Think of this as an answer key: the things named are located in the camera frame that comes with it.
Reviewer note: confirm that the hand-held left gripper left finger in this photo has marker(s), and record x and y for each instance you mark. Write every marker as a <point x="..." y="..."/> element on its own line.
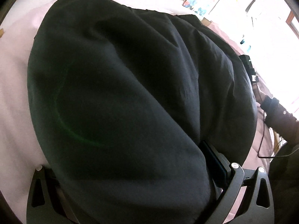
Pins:
<point x="30" y="214"/>

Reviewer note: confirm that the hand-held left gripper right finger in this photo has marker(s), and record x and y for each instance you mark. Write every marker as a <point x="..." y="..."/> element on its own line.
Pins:
<point x="216" y="162"/>

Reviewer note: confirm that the black padded jacket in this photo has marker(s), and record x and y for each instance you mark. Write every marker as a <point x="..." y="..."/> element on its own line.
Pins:
<point x="121" y="93"/>

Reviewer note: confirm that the person's right forearm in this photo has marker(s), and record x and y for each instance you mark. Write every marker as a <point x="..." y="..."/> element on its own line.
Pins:
<point x="280" y="115"/>

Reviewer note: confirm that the person's right hand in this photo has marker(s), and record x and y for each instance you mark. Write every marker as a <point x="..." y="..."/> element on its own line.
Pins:
<point x="257" y="95"/>

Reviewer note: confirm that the person's dark clothing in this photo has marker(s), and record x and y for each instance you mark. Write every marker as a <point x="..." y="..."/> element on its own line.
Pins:
<point x="285" y="175"/>

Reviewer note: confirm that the brown window frame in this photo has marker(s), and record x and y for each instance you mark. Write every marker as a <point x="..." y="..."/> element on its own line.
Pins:
<point x="290" y="17"/>

